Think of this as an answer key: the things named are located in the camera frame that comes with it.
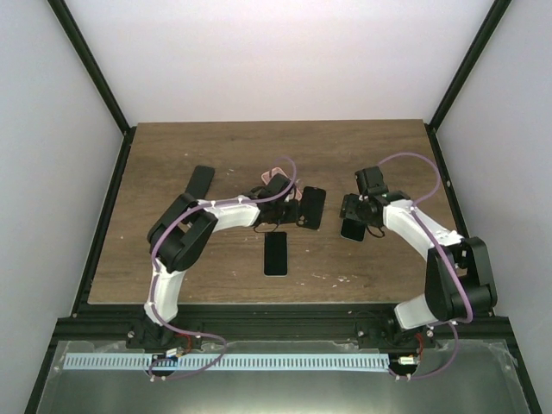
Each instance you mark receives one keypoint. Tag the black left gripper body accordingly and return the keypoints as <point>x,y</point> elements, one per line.
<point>285,216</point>

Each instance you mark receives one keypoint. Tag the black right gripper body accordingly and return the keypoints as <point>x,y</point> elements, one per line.
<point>356,213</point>

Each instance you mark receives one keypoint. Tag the black phone case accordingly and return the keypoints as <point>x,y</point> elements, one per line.
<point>310,208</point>

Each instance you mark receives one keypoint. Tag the pink phone case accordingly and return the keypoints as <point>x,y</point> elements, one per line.
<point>268,175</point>

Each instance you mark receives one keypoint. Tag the teal edged black phone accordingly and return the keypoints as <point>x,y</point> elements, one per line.
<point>352,230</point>

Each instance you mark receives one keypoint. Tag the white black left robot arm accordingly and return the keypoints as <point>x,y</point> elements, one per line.
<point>179,237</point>

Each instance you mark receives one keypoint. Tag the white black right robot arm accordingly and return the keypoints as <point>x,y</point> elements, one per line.
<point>459,282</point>

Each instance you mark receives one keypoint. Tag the black aluminium frame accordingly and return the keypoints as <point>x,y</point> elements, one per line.
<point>248,322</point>

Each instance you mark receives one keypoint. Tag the light blue slotted cable duct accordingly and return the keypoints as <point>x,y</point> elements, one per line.
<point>231,362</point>

